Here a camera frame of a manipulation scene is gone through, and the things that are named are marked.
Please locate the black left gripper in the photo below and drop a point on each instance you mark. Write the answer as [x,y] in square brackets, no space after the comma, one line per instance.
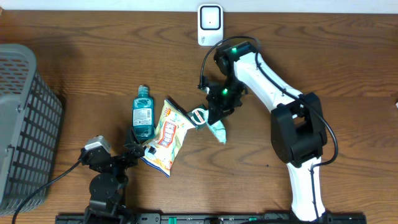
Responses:
[134,150]

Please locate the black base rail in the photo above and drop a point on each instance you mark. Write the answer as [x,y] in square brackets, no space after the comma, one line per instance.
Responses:
[155,218]

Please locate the yellow chips bag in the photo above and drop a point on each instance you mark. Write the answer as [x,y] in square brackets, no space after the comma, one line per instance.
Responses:
[169,136]

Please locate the teal mouthwash bottle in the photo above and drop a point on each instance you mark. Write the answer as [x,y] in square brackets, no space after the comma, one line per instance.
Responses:
[143,114]

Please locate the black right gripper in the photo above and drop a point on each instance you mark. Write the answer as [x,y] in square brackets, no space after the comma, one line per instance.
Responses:
[217,109]

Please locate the grey plastic shopping basket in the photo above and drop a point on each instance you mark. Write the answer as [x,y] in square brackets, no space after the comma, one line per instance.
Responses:
[31,120]

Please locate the white barcode scanner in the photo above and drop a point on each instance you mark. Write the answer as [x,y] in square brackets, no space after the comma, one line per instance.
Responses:
[210,24]

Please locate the mint green wipes packet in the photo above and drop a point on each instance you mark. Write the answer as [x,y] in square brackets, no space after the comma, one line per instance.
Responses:
[218,130]

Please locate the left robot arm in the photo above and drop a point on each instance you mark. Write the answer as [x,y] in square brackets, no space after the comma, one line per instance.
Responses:
[107,188]

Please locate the dark green round-logo packet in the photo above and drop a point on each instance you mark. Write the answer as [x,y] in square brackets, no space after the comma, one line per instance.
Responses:
[199,116]

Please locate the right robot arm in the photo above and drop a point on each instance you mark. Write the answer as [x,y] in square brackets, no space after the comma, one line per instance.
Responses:
[298,128]

